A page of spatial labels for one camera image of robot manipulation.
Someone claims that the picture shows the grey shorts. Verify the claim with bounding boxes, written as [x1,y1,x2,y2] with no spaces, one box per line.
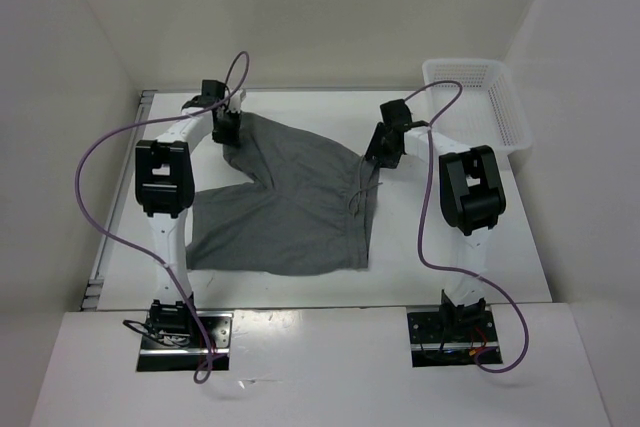
[186,113,379,277]

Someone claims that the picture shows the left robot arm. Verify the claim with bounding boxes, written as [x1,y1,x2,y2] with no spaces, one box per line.
[135,80,241,348]

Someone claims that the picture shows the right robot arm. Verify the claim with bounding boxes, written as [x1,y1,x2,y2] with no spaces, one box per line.
[365,99,513,342]

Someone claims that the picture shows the white plastic basket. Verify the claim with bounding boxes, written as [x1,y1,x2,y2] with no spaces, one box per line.
[422,58,532,155]

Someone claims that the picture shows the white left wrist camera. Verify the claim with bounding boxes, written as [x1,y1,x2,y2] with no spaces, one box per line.
[225,89,247,115]

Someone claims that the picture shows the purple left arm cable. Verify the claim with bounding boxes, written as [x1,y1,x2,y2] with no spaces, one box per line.
[74,50,251,384]

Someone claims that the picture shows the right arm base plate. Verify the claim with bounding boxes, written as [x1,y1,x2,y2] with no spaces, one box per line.
[406,307,502,368]

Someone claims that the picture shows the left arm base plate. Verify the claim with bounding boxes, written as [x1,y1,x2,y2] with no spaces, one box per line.
[136,311,233,373]

